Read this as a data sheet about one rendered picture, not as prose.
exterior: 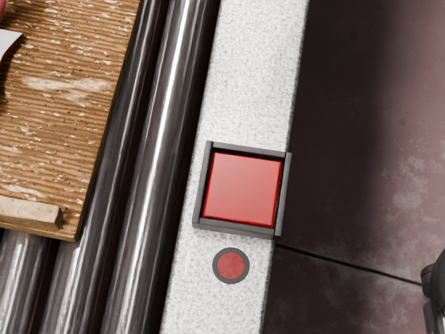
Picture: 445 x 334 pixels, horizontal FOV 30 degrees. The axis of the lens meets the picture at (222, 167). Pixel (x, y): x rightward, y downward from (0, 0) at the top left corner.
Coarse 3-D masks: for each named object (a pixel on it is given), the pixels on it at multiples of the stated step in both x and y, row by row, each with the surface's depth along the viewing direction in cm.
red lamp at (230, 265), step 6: (222, 258) 70; (228, 258) 70; (234, 258) 70; (240, 258) 70; (222, 264) 70; (228, 264) 70; (234, 264) 70; (240, 264) 70; (222, 270) 70; (228, 270) 70; (234, 270) 70; (240, 270) 70; (228, 276) 70; (234, 276) 70
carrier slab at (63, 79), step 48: (48, 0) 76; (96, 0) 76; (48, 48) 75; (96, 48) 75; (0, 96) 73; (48, 96) 73; (96, 96) 73; (0, 144) 71; (48, 144) 71; (96, 144) 71; (0, 192) 70; (48, 192) 70
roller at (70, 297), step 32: (160, 0) 80; (128, 64) 76; (128, 96) 75; (128, 128) 75; (96, 192) 72; (96, 224) 71; (64, 256) 70; (96, 256) 70; (64, 288) 69; (96, 288) 70; (64, 320) 68
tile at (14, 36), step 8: (0, 32) 74; (8, 32) 74; (16, 32) 74; (0, 40) 73; (8, 40) 73; (16, 40) 74; (0, 48) 73; (8, 48) 73; (0, 56) 73; (0, 64) 73; (0, 72) 73
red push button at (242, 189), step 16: (224, 160) 72; (240, 160) 72; (256, 160) 72; (272, 160) 72; (224, 176) 71; (240, 176) 71; (256, 176) 71; (272, 176) 71; (208, 192) 71; (224, 192) 71; (240, 192) 71; (256, 192) 71; (272, 192) 71; (208, 208) 70; (224, 208) 70; (240, 208) 70; (256, 208) 70; (272, 208) 70; (256, 224) 70; (272, 224) 70
